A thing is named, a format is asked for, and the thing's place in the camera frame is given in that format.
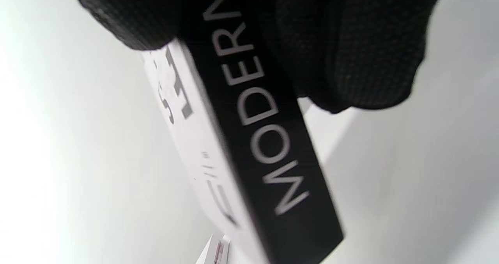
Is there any person's right hand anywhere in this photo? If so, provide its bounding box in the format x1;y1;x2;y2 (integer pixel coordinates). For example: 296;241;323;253
66;0;447;114

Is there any white book with black spine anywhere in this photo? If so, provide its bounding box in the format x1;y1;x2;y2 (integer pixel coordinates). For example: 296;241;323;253
141;0;344;264

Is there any white book purple floral cover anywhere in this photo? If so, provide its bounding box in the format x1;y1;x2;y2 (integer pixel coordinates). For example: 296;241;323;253
195;234;231;264

